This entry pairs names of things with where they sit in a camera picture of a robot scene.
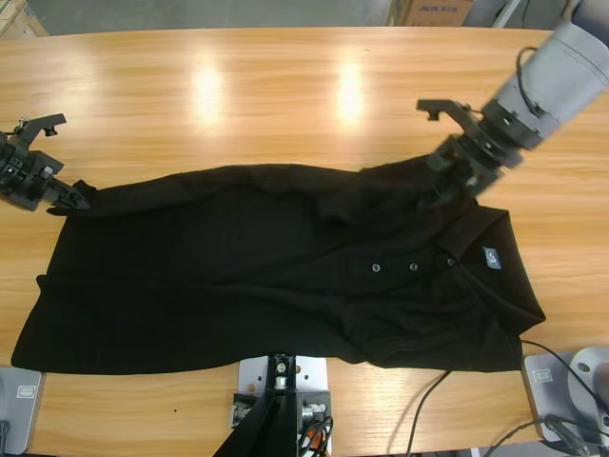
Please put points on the black Unitree polo shirt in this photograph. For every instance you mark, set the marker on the black Unitree polo shirt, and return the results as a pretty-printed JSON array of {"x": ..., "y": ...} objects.
[{"x": 238, "y": 262}]

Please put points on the black corner bracket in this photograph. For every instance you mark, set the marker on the black corner bracket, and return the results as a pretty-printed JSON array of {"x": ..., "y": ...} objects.
[
  {"x": 281, "y": 364},
  {"x": 323, "y": 400},
  {"x": 242, "y": 397}
]

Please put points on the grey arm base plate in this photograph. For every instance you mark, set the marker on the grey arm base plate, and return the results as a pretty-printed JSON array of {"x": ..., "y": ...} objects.
[
  {"x": 24, "y": 419},
  {"x": 537, "y": 395}
]

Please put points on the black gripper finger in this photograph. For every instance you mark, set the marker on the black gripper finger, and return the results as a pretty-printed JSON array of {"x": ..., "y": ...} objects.
[
  {"x": 69, "y": 196},
  {"x": 435, "y": 197},
  {"x": 56, "y": 210}
]

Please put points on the dark aluminium camera post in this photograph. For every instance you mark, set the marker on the dark aluminium camera post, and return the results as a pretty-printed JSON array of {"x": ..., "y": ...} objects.
[{"x": 266, "y": 433}]

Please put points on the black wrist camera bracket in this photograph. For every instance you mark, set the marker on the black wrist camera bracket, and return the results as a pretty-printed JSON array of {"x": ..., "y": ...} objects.
[
  {"x": 47, "y": 121},
  {"x": 447, "y": 107}
]

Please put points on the white box with AUX print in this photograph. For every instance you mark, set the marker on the white box with AUX print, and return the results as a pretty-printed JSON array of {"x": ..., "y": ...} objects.
[{"x": 438, "y": 16}]

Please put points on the white metal mounting plate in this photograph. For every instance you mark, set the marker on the white metal mounting plate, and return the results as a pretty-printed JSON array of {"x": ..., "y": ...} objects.
[{"x": 252, "y": 381}]

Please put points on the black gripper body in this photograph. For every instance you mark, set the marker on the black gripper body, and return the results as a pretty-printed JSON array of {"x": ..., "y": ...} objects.
[
  {"x": 24, "y": 171},
  {"x": 476, "y": 157}
]

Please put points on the grey arm base disc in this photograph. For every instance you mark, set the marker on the grey arm base disc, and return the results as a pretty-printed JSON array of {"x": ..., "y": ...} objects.
[{"x": 590, "y": 371}]

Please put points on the grey metal stand leg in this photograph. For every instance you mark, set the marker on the grey metal stand leg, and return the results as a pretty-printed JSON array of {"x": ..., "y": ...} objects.
[{"x": 504, "y": 14}]

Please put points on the wooden crate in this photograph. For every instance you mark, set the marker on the wooden crate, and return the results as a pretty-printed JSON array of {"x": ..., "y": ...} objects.
[{"x": 19, "y": 19}]

